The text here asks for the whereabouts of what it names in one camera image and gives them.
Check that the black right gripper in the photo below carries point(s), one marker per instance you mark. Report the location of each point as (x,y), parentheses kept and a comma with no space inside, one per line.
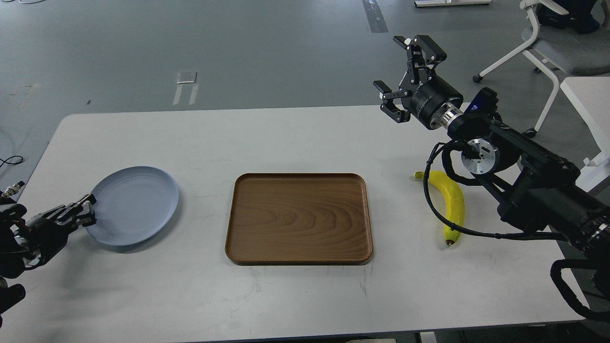
(425,98)

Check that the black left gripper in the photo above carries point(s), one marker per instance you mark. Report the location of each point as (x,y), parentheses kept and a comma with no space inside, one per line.
(46,234)

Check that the light blue plate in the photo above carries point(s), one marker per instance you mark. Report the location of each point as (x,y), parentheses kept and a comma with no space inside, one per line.
(133,205)

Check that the yellow banana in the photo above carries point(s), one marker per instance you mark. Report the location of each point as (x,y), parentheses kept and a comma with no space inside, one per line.
(455,208)

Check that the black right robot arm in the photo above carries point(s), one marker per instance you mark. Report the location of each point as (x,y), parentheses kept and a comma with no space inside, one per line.
(535,189)

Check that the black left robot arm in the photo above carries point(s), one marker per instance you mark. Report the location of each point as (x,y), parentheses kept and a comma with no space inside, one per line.
(12,254)

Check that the white office chair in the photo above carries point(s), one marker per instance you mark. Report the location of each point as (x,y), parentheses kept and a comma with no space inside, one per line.
(551,49)

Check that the white side table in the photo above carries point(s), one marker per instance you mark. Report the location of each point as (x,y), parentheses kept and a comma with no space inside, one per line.
(591,98)

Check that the brown wooden tray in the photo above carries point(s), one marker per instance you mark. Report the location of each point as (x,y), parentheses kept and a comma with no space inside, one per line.
(299,219)

